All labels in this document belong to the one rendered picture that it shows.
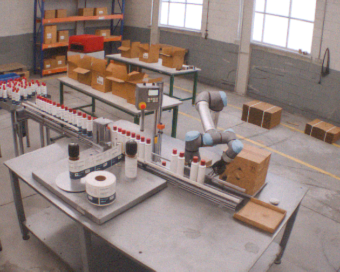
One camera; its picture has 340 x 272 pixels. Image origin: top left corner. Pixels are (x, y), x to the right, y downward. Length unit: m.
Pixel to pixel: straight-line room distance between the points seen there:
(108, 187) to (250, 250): 0.95
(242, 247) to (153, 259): 0.54
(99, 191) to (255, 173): 1.07
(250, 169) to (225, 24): 6.52
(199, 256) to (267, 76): 6.50
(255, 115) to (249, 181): 4.06
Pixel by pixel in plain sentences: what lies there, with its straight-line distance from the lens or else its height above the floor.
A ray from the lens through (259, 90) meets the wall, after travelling 8.23.
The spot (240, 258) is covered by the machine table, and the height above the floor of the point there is 0.83.
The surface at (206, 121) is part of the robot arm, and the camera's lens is 2.31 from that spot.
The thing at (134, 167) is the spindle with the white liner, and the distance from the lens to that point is 2.43.
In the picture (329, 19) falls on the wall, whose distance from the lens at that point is 7.38.
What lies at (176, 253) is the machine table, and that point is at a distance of 1.96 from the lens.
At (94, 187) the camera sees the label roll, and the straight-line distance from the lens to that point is 2.17.
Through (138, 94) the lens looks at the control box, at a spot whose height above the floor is 1.41.
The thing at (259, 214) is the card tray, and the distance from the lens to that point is 2.37.
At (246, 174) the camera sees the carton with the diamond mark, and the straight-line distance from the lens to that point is 2.48.
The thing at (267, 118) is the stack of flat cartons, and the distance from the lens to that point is 6.37.
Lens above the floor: 2.15
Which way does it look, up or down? 23 degrees down
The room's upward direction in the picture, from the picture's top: 4 degrees clockwise
